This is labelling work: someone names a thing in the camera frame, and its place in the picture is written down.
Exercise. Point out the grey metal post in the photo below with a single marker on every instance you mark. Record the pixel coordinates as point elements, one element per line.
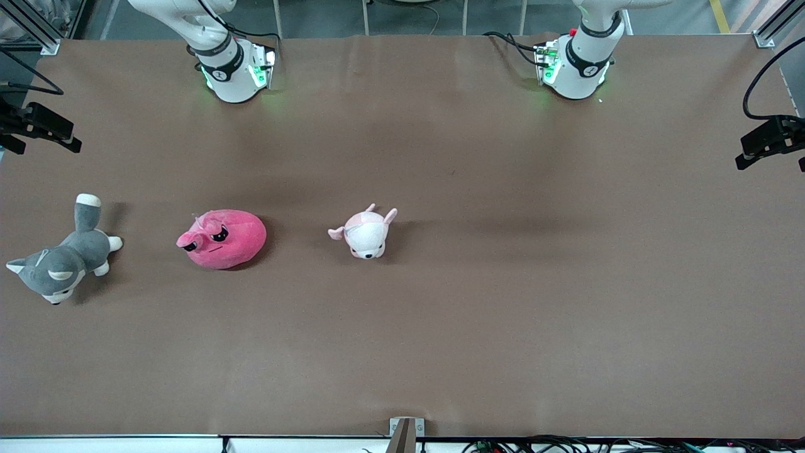
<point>523,17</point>
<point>465,17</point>
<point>366,17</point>

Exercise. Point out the brown table cloth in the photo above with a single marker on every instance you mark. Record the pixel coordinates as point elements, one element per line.
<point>440,327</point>

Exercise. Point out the metal bracket with post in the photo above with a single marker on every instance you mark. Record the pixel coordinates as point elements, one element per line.
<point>405,434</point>

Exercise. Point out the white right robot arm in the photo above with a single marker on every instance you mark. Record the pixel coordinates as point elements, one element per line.
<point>233,82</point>

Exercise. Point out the hot pink round plush toy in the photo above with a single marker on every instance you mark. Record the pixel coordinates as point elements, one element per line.
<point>229,242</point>

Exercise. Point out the grey white husky plush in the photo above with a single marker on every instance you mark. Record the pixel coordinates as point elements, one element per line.
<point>63,264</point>

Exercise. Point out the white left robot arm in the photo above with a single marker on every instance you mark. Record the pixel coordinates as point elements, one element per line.
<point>575,69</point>

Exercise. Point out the light pink plush puppy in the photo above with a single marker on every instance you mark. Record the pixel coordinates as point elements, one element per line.
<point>365,236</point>

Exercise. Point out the aluminium frame profile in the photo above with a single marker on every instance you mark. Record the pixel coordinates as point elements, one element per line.
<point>764,39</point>
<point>49,46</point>

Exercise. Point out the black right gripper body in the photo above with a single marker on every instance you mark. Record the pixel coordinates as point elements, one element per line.
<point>11,119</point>

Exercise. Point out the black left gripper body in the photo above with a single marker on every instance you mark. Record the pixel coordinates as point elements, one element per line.
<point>793,131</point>

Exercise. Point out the white table edge rail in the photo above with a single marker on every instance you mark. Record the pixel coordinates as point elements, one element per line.
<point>126,445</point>

